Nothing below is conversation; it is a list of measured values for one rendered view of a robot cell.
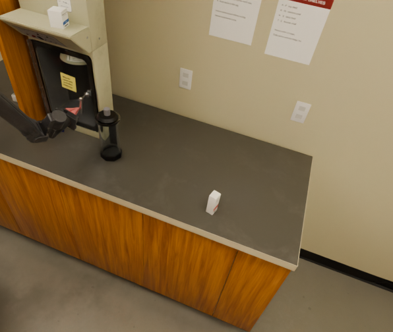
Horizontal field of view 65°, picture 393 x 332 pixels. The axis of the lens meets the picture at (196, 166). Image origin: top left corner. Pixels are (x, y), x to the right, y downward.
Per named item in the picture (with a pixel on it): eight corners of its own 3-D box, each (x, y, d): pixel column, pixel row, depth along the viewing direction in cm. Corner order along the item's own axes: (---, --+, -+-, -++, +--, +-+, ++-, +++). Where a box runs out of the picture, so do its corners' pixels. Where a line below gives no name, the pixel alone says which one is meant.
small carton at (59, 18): (56, 22, 119) (53, 5, 114) (69, 24, 119) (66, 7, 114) (50, 27, 115) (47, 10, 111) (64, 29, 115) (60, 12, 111)
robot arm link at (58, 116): (24, 125, 124) (32, 143, 123) (30, 108, 117) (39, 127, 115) (53, 122, 133) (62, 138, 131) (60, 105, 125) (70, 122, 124)
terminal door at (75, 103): (49, 114, 161) (29, 37, 133) (101, 132, 155) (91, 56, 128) (48, 115, 160) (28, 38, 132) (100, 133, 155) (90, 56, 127)
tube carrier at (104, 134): (113, 142, 157) (109, 107, 142) (127, 153, 152) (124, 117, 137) (95, 152, 150) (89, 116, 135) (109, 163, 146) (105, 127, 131)
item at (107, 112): (109, 112, 143) (108, 99, 138) (122, 121, 139) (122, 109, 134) (92, 120, 137) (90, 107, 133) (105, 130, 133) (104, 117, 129)
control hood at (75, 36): (26, 32, 132) (19, 7, 125) (93, 51, 126) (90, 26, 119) (5, 41, 124) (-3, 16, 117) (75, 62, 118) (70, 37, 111)
